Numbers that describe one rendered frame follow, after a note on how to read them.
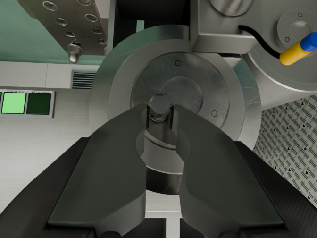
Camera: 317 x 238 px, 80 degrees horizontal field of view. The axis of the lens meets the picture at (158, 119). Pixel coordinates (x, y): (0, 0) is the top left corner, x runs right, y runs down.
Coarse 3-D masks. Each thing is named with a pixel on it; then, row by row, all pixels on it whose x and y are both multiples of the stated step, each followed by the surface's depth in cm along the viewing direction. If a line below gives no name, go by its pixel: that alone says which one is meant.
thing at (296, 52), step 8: (248, 32) 13; (256, 32) 13; (264, 40) 13; (304, 40) 10; (312, 40) 10; (264, 48) 13; (288, 48) 11; (296, 48) 10; (304, 48) 10; (312, 48) 10; (280, 56) 12; (288, 56) 11; (296, 56) 11; (304, 56) 11; (288, 64) 12
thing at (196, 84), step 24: (144, 72) 14; (168, 72) 14; (192, 72) 14; (216, 72) 15; (144, 96) 14; (168, 96) 14; (192, 96) 14; (216, 96) 14; (216, 120) 14; (168, 144) 14
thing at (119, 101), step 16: (144, 48) 16; (160, 48) 16; (176, 48) 16; (128, 64) 16; (144, 64) 16; (224, 64) 16; (128, 80) 16; (112, 96) 16; (128, 96) 16; (240, 96) 16; (112, 112) 15; (240, 112) 16; (224, 128) 16; (240, 128) 16; (144, 144) 15; (144, 160) 15; (160, 160) 15; (176, 160) 15
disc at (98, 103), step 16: (144, 32) 17; (160, 32) 17; (176, 32) 17; (128, 48) 17; (112, 64) 16; (240, 64) 17; (96, 80) 16; (112, 80) 16; (240, 80) 17; (96, 96) 16; (256, 96) 17; (96, 112) 16; (256, 112) 16; (96, 128) 15; (256, 128) 16; (160, 176) 15; (176, 176) 15; (160, 192) 15; (176, 192) 15
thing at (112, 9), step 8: (112, 0) 18; (112, 8) 18; (112, 16) 18; (112, 24) 17; (120, 24) 21; (128, 24) 28; (112, 32) 17; (120, 32) 21; (128, 32) 29; (112, 40) 17; (120, 40) 21; (112, 48) 17
